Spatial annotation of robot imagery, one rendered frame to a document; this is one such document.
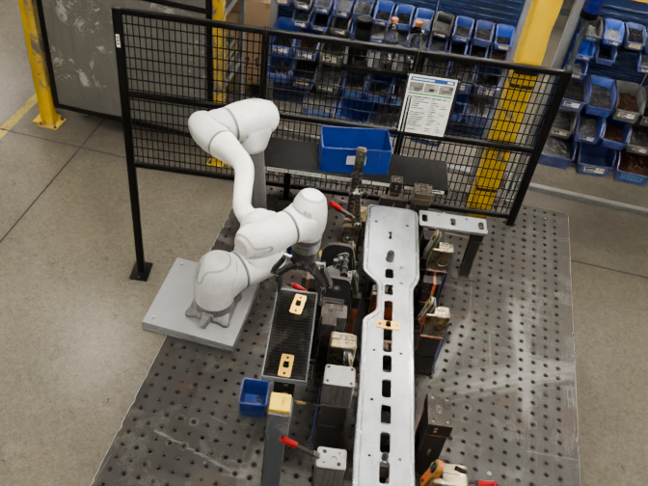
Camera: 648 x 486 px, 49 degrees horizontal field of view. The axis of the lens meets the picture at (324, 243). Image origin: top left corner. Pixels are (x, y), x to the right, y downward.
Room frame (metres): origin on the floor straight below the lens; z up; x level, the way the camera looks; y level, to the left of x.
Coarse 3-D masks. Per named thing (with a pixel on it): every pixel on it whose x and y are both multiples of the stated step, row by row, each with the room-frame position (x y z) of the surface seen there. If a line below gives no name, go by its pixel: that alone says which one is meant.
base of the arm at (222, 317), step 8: (240, 296) 1.95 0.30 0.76; (192, 304) 1.86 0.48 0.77; (232, 304) 1.88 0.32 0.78; (192, 312) 1.82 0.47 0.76; (200, 312) 1.82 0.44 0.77; (208, 312) 1.81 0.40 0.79; (216, 312) 1.81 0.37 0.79; (224, 312) 1.83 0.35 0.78; (232, 312) 1.86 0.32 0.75; (208, 320) 1.79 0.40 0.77; (216, 320) 1.80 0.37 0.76; (224, 320) 1.81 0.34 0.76
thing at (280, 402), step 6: (276, 396) 1.22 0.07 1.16; (282, 396) 1.22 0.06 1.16; (288, 396) 1.22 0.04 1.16; (270, 402) 1.20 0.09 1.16; (276, 402) 1.20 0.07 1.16; (282, 402) 1.20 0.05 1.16; (288, 402) 1.20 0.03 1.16; (270, 408) 1.18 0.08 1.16; (276, 408) 1.18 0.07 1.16; (282, 408) 1.18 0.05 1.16; (288, 408) 1.19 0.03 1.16
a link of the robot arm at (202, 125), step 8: (200, 112) 2.03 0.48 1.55; (208, 112) 2.03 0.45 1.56; (216, 112) 2.03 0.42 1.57; (224, 112) 2.03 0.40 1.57; (192, 120) 2.00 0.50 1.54; (200, 120) 1.98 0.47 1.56; (208, 120) 1.98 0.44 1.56; (216, 120) 1.99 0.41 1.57; (224, 120) 1.99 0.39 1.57; (232, 120) 2.01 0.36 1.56; (192, 128) 1.97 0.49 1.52; (200, 128) 1.95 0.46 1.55; (208, 128) 1.94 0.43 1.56; (216, 128) 1.94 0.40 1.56; (224, 128) 1.95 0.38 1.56; (232, 128) 1.99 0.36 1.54; (192, 136) 1.97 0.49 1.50; (200, 136) 1.93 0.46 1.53; (208, 136) 1.91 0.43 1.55; (200, 144) 1.92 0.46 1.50; (208, 144) 1.90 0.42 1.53; (208, 152) 1.90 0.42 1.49
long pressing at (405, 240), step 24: (384, 216) 2.29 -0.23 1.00; (408, 216) 2.32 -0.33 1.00; (384, 240) 2.14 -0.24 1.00; (408, 240) 2.16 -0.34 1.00; (384, 264) 2.00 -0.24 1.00; (408, 264) 2.02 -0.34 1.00; (384, 288) 1.87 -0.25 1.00; (408, 288) 1.89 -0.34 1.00; (408, 312) 1.77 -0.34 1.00; (408, 336) 1.66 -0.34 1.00; (360, 360) 1.52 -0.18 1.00; (408, 360) 1.55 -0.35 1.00; (360, 384) 1.42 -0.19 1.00; (408, 384) 1.45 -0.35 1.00; (360, 408) 1.33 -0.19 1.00; (408, 408) 1.36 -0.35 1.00; (360, 432) 1.24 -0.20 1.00; (384, 432) 1.26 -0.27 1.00; (408, 432) 1.27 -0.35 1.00; (360, 456) 1.16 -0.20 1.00; (408, 456) 1.18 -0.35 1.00; (360, 480) 1.08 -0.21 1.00; (408, 480) 1.10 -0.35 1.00
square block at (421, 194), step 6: (414, 186) 2.47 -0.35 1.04; (420, 186) 2.45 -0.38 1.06; (426, 186) 2.46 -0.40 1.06; (414, 192) 2.43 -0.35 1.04; (420, 192) 2.41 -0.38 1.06; (426, 192) 2.42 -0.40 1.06; (414, 198) 2.40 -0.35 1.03; (420, 198) 2.40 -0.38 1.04; (426, 198) 2.40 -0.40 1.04; (414, 204) 2.40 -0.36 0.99; (420, 204) 2.40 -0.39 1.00; (426, 204) 2.40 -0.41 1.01; (414, 210) 2.40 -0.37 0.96; (420, 228) 2.41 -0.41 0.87; (420, 234) 2.41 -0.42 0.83
